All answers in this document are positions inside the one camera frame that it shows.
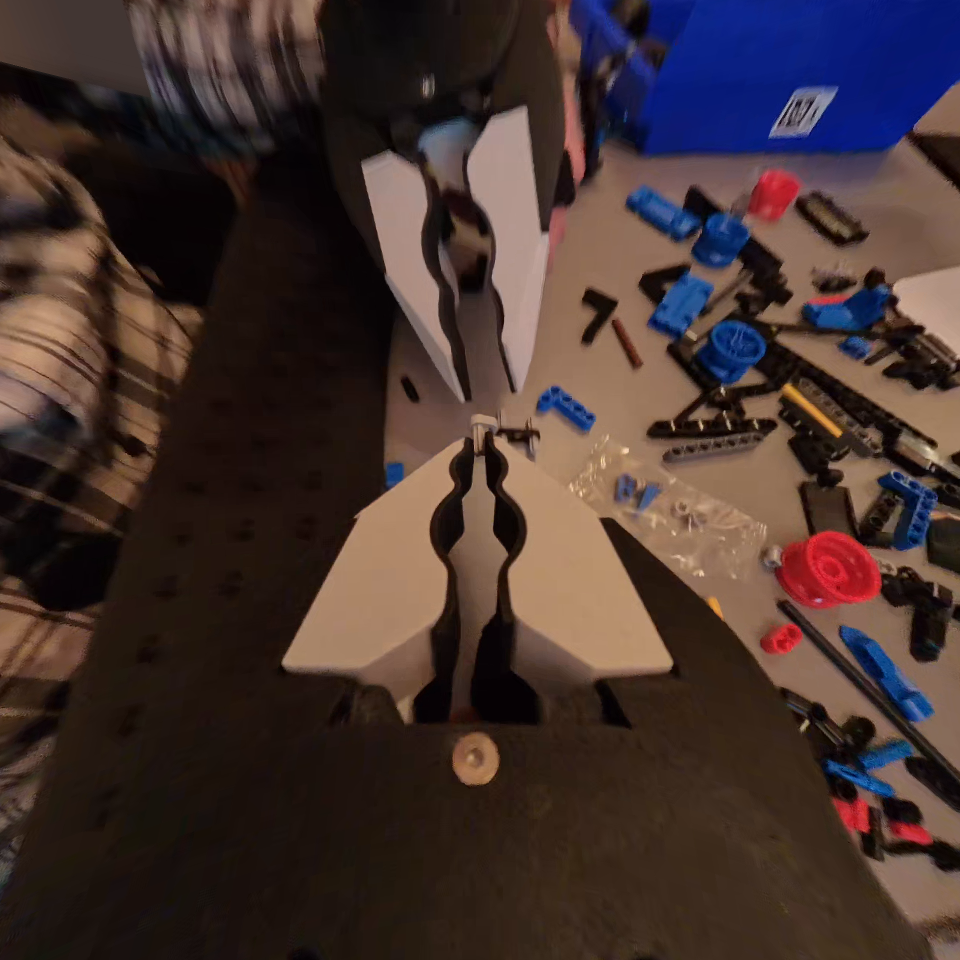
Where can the blue fairing panel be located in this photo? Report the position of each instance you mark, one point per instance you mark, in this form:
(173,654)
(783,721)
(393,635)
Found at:
(885,671)

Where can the clear bag of small parts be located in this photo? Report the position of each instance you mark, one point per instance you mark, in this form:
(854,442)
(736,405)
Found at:
(675,517)

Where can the person's left forearm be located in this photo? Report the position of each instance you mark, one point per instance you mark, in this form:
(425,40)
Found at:
(225,60)

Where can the blue curved panel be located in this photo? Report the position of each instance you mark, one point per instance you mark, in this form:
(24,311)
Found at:
(664,212)

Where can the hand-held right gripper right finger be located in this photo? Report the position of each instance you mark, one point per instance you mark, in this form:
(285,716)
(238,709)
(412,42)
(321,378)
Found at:
(577,600)

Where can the long black axle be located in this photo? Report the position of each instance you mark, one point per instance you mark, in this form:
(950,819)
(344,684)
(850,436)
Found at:
(847,667)

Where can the dark grey straight beam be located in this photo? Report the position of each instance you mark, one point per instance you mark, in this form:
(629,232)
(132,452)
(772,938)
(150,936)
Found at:
(720,448)

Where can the blue thick angle beam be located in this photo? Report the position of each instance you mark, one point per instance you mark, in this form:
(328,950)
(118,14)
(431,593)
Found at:
(911,510)

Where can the short yellow axle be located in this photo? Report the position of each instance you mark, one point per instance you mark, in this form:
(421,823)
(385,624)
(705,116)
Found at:
(810,411)

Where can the large red wheel rim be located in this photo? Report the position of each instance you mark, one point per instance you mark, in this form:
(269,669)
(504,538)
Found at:
(829,570)

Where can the dark brown axle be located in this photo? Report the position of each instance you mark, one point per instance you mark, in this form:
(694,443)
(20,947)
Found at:
(627,343)

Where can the blue flat panel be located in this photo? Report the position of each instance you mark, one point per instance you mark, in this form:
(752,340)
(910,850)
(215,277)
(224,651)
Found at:
(681,304)

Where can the grey desk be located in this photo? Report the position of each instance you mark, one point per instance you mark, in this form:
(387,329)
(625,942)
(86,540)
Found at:
(607,255)

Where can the person's plaid shirt torso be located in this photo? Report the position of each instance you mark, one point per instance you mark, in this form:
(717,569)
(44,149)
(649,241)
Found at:
(75,337)

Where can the small blue brick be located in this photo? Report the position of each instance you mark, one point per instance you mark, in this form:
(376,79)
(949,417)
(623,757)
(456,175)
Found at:
(394,475)

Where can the blue angled panel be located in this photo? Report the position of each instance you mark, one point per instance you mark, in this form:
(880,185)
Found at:
(847,309)

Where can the blue wheel rim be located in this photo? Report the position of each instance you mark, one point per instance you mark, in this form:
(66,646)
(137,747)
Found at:
(731,352)
(720,238)

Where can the small red wheel hub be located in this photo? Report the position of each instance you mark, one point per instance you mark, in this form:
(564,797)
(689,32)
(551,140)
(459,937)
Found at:
(772,193)

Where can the small black pin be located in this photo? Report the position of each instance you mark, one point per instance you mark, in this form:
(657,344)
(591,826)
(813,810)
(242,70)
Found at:
(409,388)

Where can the small black pin assembly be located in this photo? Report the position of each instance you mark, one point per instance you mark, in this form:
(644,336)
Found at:
(517,433)

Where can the black grille piece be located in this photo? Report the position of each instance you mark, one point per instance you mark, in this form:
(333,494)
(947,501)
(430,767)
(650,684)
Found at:
(832,217)

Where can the pile of black beams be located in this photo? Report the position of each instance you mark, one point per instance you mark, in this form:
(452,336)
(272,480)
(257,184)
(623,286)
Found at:
(712,427)

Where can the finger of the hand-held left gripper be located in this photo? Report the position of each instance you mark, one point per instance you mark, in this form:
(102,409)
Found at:
(514,225)
(409,262)

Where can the blue L-shaped beam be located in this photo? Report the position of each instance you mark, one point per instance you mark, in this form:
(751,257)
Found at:
(570,411)

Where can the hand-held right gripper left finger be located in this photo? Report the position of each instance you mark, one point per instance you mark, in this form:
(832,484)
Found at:
(375,600)

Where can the black perforated board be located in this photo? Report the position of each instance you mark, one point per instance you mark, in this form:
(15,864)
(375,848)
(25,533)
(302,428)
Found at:
(262,450)

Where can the red two-hole beam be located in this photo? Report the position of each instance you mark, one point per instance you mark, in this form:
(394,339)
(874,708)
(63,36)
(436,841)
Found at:
(780,639)

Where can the person's left hand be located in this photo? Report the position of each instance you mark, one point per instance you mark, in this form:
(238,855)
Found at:
(576,142)

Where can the black L-shaped beam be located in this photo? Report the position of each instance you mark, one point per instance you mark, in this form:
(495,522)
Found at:
(598,304)

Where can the blue storage bin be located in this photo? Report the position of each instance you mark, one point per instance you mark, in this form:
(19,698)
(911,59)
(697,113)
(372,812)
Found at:
(750,60)

